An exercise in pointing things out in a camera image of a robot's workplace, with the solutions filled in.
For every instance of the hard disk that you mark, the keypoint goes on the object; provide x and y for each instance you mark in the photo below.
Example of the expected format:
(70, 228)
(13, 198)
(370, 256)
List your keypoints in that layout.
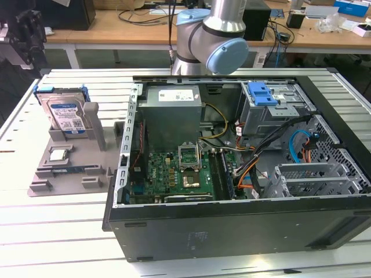
(62, 110)

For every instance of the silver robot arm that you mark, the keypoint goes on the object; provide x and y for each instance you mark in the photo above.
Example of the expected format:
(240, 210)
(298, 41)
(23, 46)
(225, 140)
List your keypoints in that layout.
(203, 34)

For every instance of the grey metal disk bay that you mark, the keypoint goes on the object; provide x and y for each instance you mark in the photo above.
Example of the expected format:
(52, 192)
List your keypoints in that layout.
(307, 171)

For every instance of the crumpled white paper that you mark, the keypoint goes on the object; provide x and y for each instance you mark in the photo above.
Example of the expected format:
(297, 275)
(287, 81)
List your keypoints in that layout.
(49, 31)

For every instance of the large black box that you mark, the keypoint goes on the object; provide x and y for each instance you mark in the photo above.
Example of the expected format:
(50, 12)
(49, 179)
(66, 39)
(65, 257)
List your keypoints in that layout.
(72, 17)

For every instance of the wooden workbench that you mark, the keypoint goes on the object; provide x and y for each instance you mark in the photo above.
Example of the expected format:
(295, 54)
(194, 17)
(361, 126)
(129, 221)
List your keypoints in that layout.
(101, 32)
(319, 39)

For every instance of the silver CPU chip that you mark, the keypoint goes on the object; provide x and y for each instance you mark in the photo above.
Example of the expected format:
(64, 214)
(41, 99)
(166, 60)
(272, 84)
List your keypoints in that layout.
(59, 155)

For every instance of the grey parts rack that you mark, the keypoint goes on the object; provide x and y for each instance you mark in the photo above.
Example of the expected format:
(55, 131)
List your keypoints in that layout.
(75, 156)

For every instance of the dark RAM stick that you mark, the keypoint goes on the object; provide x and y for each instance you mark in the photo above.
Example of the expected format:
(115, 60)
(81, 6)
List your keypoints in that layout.
(72, 169)

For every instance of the grey power supply unit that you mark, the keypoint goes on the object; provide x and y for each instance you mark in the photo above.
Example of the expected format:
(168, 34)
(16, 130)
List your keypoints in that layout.
(171, 121)

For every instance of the green motherboard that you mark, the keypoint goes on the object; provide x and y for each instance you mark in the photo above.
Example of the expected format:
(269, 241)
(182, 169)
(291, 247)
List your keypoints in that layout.
(162, 173)

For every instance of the CPU socket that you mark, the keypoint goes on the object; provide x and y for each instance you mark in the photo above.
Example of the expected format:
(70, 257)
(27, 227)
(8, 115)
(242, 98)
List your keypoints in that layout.
(191, 181)

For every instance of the black desktop box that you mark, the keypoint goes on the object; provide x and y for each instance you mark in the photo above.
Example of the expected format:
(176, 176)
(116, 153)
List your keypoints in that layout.
(258, 23)

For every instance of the black graphics card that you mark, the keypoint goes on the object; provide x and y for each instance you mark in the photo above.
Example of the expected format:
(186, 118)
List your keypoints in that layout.
(188, 198)

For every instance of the black RAM slot bank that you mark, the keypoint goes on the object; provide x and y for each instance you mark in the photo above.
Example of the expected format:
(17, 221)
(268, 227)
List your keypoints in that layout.
(217, 173)

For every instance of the blue plastic drive latch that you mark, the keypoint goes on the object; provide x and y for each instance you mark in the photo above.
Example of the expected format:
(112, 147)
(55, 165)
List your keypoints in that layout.
(262, 94)

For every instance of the grey metal drive cage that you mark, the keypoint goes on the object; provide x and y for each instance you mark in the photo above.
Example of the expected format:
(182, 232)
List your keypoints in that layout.
(261, 118)

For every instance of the black power adapter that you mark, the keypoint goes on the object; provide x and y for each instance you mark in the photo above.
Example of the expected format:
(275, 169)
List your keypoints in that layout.
(284, 37)

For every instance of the small black box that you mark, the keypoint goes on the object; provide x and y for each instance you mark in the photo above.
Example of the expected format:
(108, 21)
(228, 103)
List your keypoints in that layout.
(295, 19)

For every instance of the black PC case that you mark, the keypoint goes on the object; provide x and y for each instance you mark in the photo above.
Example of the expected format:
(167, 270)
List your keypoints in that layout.
(232, 231)

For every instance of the grey flat device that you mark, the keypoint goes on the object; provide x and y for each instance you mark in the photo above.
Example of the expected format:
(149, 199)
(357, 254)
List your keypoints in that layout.
(321, 11)

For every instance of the clear plastic bag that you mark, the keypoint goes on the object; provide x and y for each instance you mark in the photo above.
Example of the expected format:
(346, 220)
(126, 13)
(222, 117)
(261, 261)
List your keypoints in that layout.
(330, 23)

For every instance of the blue cardboard box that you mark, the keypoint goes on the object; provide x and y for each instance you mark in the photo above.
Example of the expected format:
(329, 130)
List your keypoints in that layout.
(352, 7)

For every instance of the white box with black inside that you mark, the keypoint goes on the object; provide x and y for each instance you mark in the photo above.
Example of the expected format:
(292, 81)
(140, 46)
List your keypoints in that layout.
(362, 30)

